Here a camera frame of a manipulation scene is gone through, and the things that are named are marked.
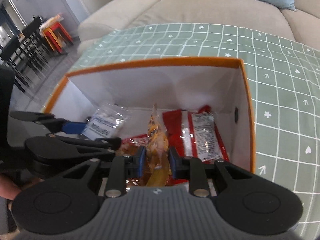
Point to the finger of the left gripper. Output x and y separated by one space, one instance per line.
49 121
58 147

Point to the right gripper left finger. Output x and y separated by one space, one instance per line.
124 167

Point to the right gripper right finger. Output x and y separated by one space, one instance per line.
190 169

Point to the large red snack bag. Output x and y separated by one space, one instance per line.
195 134

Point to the orange spicy snack packet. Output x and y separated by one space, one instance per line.
157 150

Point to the yogurt hawthorn balls box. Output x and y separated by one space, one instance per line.
106 122

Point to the person's hand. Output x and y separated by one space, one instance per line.
9 190

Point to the small red snack packets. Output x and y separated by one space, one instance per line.
130 146

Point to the orange cardboard box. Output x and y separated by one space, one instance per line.
172 83

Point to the black dining chairs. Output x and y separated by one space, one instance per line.
23 53

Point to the red orange stool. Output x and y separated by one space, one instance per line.
57 37

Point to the green grid tablecloth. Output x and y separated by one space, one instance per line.
283 78

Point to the beige fabric sofa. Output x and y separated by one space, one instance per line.
301 25

